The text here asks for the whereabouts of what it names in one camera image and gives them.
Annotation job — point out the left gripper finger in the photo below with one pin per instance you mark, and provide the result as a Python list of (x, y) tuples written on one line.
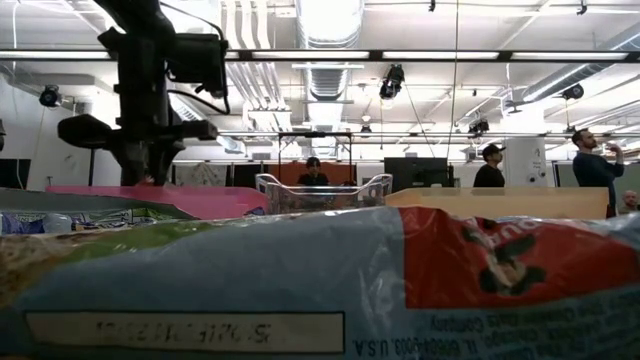
[(160, 160), (132, 165)]

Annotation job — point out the dark blue granola bar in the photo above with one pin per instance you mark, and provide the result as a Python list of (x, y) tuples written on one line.
[(30, 224)]

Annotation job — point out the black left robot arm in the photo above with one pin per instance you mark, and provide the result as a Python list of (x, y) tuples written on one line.
[(135, 12)]

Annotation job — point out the pink plastic tray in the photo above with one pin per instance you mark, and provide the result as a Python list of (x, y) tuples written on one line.
[(225, 200)]

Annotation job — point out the black ceiling spotlight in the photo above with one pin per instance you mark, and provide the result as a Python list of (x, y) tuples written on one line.
[(392, 82), (50, 96), (479, 126), (572, 91)]

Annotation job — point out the dark background screen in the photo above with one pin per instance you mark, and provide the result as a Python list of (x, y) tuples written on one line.
[(15, 174)]

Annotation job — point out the orange partition panel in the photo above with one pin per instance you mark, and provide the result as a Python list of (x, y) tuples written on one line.
[(280, 175)]

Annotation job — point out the person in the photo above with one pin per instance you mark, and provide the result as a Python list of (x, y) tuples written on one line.
[(490, 172), (595, 172), (630, 200), (314, 175)]

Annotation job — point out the small black ceiling lamp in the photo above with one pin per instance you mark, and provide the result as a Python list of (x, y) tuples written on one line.
[(365, 129)]

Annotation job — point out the clear plastic bin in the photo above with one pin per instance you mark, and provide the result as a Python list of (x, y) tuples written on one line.
[(370, 195)]

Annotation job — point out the black overhead light bar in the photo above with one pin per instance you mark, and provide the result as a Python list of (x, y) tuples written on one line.
[(375, 55)]

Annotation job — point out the black monitor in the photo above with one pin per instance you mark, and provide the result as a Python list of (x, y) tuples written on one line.
[(417, 175)]

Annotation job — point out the white pillar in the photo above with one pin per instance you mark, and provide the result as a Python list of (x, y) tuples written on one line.
[(525, 160)]

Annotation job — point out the black background rack frame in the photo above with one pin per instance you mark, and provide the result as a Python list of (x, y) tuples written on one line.
[(92, 170)]

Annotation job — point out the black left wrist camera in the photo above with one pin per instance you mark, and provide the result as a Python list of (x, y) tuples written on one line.
[(197, 62)]

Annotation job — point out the black background rig frame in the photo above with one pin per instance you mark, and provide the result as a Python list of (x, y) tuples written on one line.
[(315, 134)]

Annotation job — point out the silver ventilation duct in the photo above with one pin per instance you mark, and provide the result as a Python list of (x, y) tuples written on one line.
[(330, 25)]

